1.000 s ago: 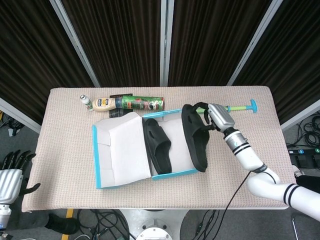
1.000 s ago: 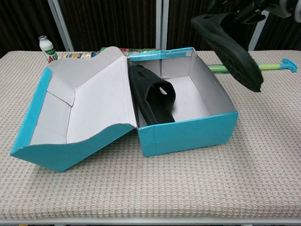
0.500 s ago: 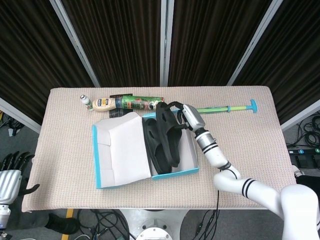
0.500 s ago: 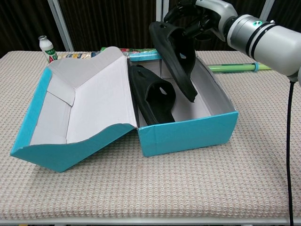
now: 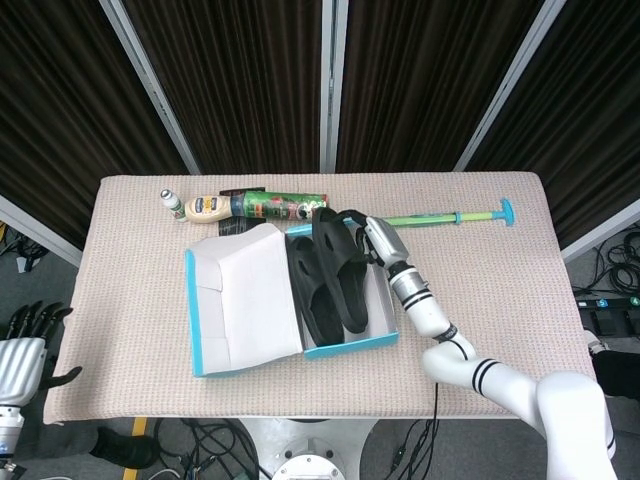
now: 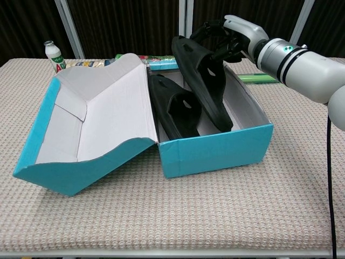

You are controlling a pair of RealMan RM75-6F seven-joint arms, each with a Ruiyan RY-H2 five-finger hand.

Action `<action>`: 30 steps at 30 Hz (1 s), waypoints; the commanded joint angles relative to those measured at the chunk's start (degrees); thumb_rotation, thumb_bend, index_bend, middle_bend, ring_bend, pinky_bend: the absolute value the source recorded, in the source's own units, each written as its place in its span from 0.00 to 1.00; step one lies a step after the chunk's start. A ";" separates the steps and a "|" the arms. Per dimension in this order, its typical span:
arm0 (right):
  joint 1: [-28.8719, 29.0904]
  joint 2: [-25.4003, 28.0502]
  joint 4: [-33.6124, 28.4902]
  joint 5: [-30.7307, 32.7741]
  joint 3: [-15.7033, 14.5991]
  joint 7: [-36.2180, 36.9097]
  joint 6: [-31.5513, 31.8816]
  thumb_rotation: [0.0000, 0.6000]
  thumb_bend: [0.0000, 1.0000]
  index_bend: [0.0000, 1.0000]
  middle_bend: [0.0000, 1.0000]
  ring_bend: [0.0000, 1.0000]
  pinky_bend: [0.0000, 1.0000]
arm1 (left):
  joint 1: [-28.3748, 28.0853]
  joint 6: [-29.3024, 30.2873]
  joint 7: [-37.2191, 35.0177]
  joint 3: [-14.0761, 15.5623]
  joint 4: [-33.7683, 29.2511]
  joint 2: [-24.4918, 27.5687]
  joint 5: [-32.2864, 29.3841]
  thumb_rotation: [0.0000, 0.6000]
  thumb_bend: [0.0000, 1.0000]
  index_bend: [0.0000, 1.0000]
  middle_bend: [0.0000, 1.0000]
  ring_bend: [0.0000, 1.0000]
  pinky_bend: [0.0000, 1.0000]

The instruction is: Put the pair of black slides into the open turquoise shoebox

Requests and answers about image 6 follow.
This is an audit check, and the green chips can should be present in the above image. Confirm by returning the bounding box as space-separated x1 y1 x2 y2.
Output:
115 53 177 65

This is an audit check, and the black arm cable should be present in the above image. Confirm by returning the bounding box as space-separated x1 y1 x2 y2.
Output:
326 117 337 259

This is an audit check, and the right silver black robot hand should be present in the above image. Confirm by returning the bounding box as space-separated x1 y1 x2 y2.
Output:
190 15 270 64

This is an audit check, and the black rubber slipper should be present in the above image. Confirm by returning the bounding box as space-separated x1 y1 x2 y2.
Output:
148 74 203 141
171 35 234 133

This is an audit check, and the beige woven table cloth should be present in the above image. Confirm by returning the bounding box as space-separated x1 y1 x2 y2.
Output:
0 57 345 250

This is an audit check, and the light blue cardboard shoe box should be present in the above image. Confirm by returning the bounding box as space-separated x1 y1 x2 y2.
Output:
12 53 275 197

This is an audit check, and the green toy pump blue handle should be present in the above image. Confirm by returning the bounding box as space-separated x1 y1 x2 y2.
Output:
238 72 280 85

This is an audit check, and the small white milk drink bottle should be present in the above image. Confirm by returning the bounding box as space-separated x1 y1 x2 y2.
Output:
44 40 67 74

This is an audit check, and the dark pleated curtain panel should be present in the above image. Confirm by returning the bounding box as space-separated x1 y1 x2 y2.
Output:
191 0 307 58
67 0 181 59
0 0 74 66
292 0 345 58

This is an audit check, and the grey metal frame post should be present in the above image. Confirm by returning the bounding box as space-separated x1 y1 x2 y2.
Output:
53 0 86 59
177 0 195 41
288 0 316 43

